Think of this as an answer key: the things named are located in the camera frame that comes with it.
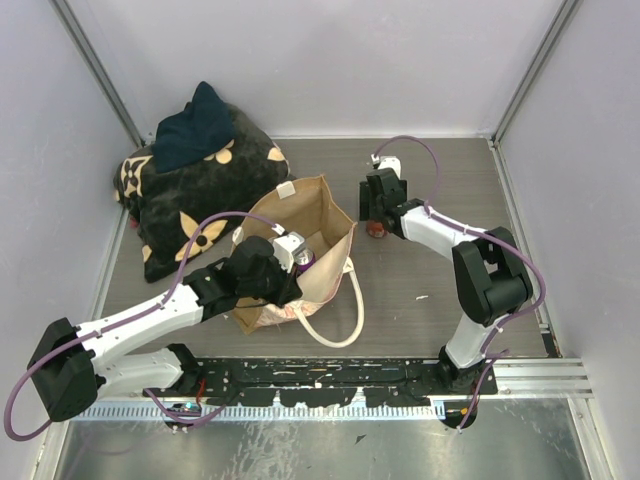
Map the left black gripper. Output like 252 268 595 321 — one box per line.
240 253 303 309

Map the red cola can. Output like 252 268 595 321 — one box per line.
366 220 387 239

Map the canvas tote bag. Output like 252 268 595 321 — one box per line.
231 176 365 349

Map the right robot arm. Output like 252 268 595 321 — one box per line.
359 168 533 394

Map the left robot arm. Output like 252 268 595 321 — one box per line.
28 232 306 422

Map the black floral blanket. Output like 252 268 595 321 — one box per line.
113 104 291 283

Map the navy blue cloth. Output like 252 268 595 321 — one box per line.
151 81 236 173

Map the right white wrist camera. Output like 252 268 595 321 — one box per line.
371 154 402 178

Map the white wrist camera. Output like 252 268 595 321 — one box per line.
371 154 402 178
271 232 306 273

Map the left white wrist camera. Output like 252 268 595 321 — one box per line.
271 232 306 273

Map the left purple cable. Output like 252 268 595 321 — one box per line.
3 211 286 442

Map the purple cable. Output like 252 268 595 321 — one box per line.
372 135 544 431
3 211 286 442

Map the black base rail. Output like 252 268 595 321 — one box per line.
153 357 483 408

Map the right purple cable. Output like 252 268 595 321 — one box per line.
372 135 544 431

